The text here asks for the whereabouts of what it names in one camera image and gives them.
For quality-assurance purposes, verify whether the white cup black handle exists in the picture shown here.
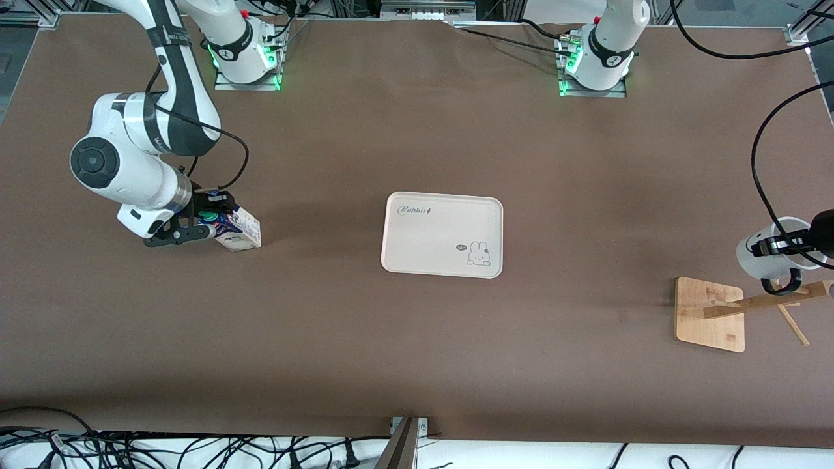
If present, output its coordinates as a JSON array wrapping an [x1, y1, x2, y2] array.
[[736, 217, 829, 296]]

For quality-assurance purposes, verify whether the white milk carton green cap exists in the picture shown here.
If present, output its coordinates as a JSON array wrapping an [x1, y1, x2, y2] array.
[[207, 206, 262, 252]]

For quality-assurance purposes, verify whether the wooden cup rack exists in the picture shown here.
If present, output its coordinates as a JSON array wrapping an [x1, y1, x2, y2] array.
[[675, 277, 834, 354]]

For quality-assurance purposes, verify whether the white rabbit print tray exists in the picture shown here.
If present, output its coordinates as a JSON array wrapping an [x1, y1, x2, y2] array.
[[381, 192, 504, 279]]

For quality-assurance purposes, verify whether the silver device box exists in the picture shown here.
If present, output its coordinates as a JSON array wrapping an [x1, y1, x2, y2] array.
[[380, 0, 478, 21]]

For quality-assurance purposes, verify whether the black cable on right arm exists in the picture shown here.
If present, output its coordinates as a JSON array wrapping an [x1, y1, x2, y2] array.
[[147, 62, 250, 193]]

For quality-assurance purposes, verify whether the black cable to left gripper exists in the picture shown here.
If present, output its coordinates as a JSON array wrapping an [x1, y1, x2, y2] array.
[[751, 80, 834, 269]]

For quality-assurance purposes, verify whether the aluminium arm base plate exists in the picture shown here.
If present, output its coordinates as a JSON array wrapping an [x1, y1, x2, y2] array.
[[558, 78, 628, 99], [214, 70, 283, 91]]

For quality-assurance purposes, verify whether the thick black cable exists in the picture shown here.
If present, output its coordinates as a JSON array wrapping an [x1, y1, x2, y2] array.
[[670, 0, 834, 61]]

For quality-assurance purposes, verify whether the aluminium frame corner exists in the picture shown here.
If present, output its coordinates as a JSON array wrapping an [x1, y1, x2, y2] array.
[[0, 0, 63, 28], [784, 8, 834, 48]]

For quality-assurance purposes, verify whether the aluminium frame post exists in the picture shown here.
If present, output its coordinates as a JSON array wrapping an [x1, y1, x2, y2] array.
[[375, 417, 421, 469]]

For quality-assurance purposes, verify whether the black cable to arm base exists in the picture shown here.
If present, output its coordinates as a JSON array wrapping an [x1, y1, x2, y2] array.
[[453, 18, 581, 58]]

